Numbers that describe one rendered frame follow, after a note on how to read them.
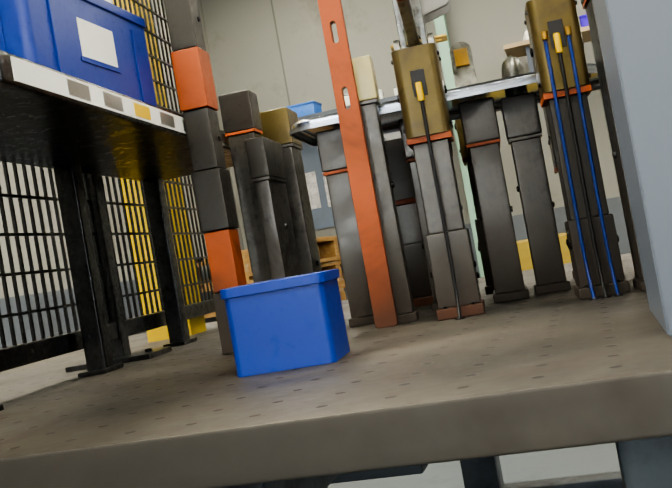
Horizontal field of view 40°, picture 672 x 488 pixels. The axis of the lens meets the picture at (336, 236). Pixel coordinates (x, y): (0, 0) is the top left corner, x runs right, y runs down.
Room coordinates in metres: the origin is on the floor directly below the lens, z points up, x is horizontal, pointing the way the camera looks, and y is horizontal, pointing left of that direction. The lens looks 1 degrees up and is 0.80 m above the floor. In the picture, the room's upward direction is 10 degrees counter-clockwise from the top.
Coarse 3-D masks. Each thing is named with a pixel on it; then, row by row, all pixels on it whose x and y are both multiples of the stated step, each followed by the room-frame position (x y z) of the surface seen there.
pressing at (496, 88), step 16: (592, 64) 1.26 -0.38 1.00; (496, 80) 1.26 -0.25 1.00; (512, 80) 1.25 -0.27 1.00; (528, 80) 1.25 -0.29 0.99; (592, 80) 1.40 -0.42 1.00; (448, 96) 1.27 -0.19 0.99; (464, 96) 1.26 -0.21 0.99; (480, 96) 1.36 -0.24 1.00; (496, 96) 1.39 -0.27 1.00; (336, 112) 1.30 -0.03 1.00; (384, 112) 1.28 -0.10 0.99; (400, 112) 1.38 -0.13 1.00; (304, 128) 1.30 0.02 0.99; (320, 128) 1.39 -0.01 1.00; (384, 128) 1.50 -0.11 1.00
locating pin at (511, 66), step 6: (504, 60) 1.35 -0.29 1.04; (510, 60) 1.34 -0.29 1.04; (516, 60) 1.34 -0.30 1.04; (504, 66) 1.35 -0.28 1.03; (510, 66) 1.34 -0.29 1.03; (516, 66) 1.34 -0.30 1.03; (522, 66) 1.35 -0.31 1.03; (504, 72) 1.35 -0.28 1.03; (510, 72) 1.34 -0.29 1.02; (516, 72) 1.34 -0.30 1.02; (522, 72) 1.34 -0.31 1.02; (510, 90) 1.34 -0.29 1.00; (516, 90) 1.34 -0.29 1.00; (522, 90) 1.34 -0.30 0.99
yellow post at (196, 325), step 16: (112, 0) 1.91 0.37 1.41; (144, 0) 1.96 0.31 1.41; (160, 96) 1.95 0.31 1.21; (128, 224) 1.92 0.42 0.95; (144, 240) 1.91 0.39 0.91; (176, 240) 1.90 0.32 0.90; (192, 256) 1.98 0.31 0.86; (144, 272) 1.91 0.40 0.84; (144, 304) 1.92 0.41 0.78; (160, 304) 1.91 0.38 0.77; (192, 320) 1.91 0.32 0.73; (160, 336) 1.91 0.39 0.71
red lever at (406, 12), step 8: (400, 0) 1.15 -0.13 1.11; (408, 0) 1.16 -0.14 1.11; (400, 8) 1.17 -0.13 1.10; (408, 8) 1.17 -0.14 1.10; (408, 16) 1.18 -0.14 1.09; (408, 24) 1.19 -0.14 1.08; (408, 32) 1.21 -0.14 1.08; (416, 32) 1.21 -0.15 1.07; (408, 40) 1.22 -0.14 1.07; (416, 40) 1.22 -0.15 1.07
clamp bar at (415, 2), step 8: (392, 0) 1.22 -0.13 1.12; (416, 0) 1.22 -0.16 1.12; (416, 8) 1.22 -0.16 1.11; (400, 16) 1.22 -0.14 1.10; (416, 16) 1.22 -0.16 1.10; (400, 24) 1.23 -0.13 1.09; (416, 24) 1.22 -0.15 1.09; (424, 24) 1.23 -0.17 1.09; (400, 32) 1.23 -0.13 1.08; (424, 32) 1.22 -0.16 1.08; (400, 40) 1.23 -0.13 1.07; (424, 40) 1.22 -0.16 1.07
